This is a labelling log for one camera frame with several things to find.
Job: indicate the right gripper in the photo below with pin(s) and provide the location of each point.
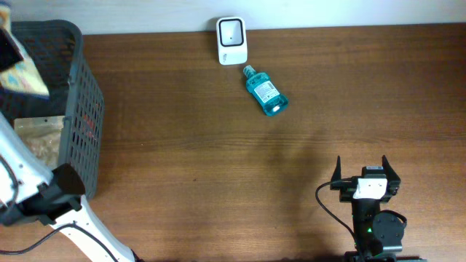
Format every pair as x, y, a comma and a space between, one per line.
393, 180

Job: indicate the yellow snack bag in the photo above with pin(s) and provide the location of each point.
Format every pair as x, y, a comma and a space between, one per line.
23, 77

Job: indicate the beige kraft pouch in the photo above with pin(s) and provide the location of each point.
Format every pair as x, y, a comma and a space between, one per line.
42, 137

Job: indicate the teal mouthwash bottle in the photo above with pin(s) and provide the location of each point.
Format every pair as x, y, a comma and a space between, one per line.
260, 86

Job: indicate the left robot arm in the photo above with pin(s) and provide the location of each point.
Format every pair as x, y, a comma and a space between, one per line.
57, 196

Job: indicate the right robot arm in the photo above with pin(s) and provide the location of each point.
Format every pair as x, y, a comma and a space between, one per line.
377, 233

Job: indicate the white barcode scanner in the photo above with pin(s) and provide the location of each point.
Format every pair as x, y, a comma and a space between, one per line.
232, 41

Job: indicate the grey plastic mesh basket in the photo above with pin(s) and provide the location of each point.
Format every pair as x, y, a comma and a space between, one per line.
56, 47

